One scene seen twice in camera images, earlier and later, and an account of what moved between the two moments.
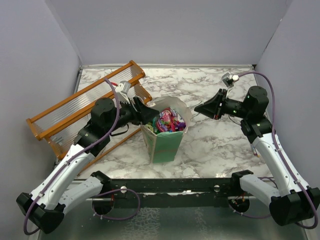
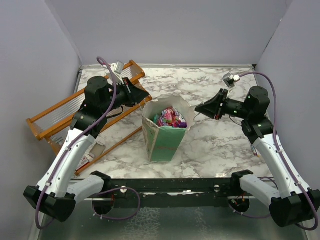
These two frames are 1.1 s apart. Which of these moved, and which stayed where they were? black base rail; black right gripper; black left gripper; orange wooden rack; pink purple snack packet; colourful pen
Moved: pink purple snack packet; black left gripper
Stayed: black right gripper; orange wooden rack; black base rail; colourful pen
